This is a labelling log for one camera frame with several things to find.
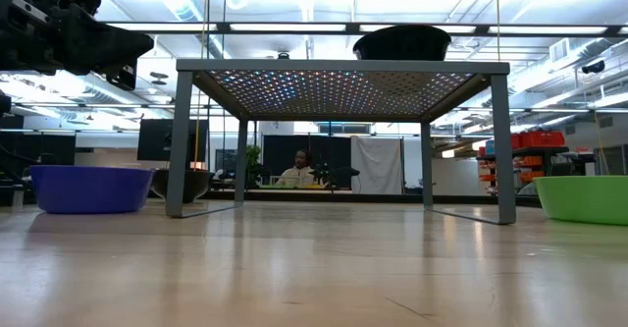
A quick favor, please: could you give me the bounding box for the black monitor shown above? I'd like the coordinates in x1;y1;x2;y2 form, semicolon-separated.
136;118;196;162

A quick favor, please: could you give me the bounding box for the green potted plant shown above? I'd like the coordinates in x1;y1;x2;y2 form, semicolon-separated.
244;143;264;190

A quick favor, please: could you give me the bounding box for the green bowl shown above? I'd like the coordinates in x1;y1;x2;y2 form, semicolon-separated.
533;175;628;228

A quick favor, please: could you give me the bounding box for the white hanging sheet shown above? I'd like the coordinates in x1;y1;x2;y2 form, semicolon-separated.
350;136;404;195

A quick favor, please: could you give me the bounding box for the rack with orange bins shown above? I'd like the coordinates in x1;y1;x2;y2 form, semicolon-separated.
474;130;571;196

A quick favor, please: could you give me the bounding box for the black partition panel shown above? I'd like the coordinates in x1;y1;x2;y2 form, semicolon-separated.
262;135;352;191

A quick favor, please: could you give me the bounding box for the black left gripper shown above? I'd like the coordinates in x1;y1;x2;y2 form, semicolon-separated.
0;0;155;91

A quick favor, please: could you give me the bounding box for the grey perforated metal shelf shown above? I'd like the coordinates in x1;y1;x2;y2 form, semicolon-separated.
165;59;517;226

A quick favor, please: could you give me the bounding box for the person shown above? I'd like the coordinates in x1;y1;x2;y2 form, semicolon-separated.
275;148;318;189

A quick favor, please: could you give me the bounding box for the floral patterned mini bowl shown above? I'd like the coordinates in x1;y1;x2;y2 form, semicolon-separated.
352;24;452;62
149;168;216;205

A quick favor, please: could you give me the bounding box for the dark blue bowl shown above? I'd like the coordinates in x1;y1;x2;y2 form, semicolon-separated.
29;164;156;215

